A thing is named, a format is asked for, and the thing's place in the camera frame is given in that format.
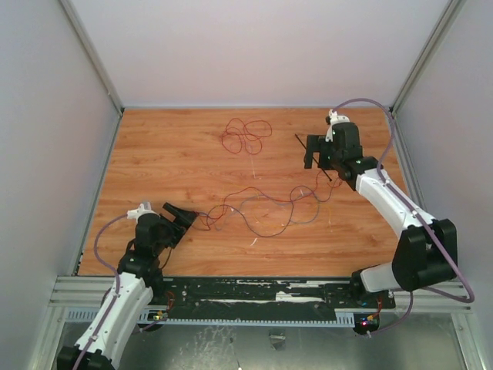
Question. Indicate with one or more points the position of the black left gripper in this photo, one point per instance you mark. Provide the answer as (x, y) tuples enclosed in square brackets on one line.
[(185, 220)]

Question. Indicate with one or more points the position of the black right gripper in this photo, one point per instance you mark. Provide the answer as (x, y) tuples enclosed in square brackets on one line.
[(321, 150)]

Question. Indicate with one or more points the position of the black zip tie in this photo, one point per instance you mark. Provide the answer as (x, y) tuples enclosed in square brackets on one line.
[(314, 158)]

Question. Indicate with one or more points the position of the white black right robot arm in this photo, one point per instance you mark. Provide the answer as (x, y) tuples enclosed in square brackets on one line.
[(427, 248)]

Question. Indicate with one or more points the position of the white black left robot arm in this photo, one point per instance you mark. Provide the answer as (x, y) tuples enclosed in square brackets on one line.
[(137, 279)]

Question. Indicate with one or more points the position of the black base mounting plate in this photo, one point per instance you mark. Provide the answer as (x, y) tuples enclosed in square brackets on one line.
[(252, 297)]

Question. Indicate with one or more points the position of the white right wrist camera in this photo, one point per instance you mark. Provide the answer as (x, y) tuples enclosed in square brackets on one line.
[(332, 120)]

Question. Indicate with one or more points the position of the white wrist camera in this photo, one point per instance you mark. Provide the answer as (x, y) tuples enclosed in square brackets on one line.
[(142, 209), (332, 120)]

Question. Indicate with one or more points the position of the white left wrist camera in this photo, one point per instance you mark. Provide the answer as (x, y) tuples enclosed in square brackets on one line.
[(142, 209)]

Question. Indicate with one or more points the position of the grey slotted cable duct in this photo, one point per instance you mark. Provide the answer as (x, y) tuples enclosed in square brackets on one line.
[(316, 319)]

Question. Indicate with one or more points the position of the aluminium corner post right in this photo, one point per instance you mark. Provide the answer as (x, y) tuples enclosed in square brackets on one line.
[(439, 31)]

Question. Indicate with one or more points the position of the aluminium corner post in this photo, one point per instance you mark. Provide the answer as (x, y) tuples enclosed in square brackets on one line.
[(90, 50), (439, 31)]

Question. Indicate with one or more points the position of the aluminium corner post left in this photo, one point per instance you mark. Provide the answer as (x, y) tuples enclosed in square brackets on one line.
[(90, 50)]

